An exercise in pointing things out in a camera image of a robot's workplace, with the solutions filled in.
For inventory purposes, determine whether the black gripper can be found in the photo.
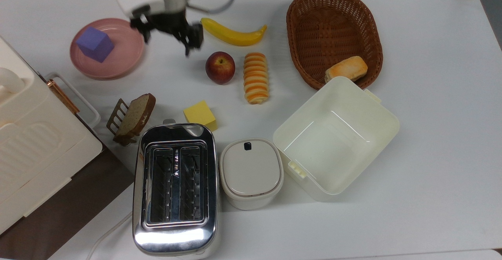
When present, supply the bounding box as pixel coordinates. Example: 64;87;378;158
130;11;204;57

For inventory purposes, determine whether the yellow cube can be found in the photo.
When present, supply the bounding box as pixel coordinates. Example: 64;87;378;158
183;100;218;132

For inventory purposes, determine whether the purple cube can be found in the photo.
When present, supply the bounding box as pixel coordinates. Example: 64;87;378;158
76;26;115;63

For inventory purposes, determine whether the pink plate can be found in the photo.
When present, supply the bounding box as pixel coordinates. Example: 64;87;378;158
70;18;145;80

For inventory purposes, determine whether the red apple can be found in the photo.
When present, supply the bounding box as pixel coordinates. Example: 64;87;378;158
206;51;236;85

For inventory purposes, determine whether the yellow banana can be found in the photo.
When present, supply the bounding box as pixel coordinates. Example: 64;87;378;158
201;18;268;47

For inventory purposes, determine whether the brown bread slice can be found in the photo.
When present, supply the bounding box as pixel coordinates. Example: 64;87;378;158
114;93;156;141

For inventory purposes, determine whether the orange striped twisted bread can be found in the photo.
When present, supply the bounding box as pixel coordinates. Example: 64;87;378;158
243;52;269;105

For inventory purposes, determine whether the small cream lidded container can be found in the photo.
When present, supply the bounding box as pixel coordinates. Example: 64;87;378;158
219;138;284;211

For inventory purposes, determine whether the brown wicker basket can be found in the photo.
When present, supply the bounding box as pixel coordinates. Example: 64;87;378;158
286;0;384;91

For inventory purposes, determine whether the golden bread roll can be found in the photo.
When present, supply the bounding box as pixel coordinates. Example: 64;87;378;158
325;56;368;83

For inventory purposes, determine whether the cream open plastic box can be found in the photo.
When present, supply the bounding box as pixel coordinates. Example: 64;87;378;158
273;76;400;202

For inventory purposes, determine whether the chrome two-slot toaster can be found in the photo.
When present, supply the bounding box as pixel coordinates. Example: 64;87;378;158
132;119;220;258

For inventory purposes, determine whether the white cabinet handle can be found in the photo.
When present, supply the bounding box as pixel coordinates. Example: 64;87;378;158
44;72;101;129

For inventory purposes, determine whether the copper door handle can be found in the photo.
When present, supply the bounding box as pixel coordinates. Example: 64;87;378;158
47;79;80;115

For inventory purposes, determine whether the large cream box with handles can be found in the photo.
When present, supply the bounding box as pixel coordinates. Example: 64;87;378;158
0;36;103;235

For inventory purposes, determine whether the white toaster power cord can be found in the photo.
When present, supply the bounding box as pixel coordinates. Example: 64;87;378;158
85;212;134;260

